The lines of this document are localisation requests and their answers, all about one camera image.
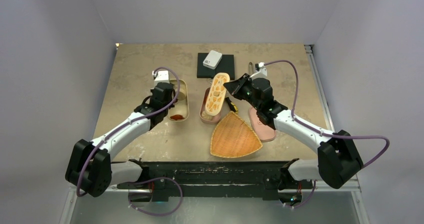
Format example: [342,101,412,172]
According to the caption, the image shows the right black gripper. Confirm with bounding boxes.
[225,73,262,111]

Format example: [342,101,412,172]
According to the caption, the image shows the beige lunch box lid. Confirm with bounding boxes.
[204,72,230,116]

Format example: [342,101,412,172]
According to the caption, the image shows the beige lunch box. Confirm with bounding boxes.
[167,79,190,122]

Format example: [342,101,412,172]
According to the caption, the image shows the dark red round food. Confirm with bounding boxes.
[170,114,185,121]

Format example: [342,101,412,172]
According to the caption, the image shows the black metal tongs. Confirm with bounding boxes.
[248,62,255,76]

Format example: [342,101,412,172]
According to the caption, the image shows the beige steamed bun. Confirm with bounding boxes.
[201,111,214,121]

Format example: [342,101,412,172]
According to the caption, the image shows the woven bamboo basket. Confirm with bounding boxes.
[209,111,263,159]

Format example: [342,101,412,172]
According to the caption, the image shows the pink lunch box lid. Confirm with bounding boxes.
[248,107,277,142]

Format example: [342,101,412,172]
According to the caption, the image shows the pink lunch box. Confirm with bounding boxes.
[199,87,222,124]

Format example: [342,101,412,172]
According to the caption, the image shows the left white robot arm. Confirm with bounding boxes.
[65,80,181,197]

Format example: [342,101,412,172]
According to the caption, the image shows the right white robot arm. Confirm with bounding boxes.
[224,74,364,189]

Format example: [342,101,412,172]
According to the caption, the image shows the white small box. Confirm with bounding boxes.
[202,50,223,70]

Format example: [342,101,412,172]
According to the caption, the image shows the yellow black screwdriver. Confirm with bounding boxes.
[225,96,239,114]

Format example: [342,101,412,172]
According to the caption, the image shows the black foam block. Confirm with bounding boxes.
[196,52,235,80]

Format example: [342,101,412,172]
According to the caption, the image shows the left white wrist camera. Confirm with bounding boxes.
[152,70,170,88]

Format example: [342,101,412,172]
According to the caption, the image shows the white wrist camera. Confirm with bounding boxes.
[250,62,268,80]
[152,70,170,88]

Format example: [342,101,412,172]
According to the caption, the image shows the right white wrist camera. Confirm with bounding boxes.
[250,62,268,80]

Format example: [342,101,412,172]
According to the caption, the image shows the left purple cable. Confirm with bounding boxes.
[75,67,184,217]

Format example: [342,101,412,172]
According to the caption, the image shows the purple cable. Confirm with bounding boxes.
[263,60,391,210]
[75,67,184,217]

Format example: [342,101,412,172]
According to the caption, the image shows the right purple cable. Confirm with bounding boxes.
[263,60,391,210]

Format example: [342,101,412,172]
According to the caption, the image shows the aluminium rail right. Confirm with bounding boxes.
[304,45,335,132]

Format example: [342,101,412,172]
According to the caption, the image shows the black table front frame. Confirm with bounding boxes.
[117,161,313,202]

